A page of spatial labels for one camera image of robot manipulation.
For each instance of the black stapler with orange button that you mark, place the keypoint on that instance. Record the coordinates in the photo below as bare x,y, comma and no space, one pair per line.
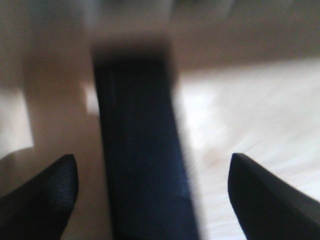
149,190

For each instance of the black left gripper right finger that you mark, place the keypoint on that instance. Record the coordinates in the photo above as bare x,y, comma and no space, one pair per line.
266,207

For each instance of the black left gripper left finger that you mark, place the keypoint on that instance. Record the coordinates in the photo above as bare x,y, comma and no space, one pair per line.
41,208

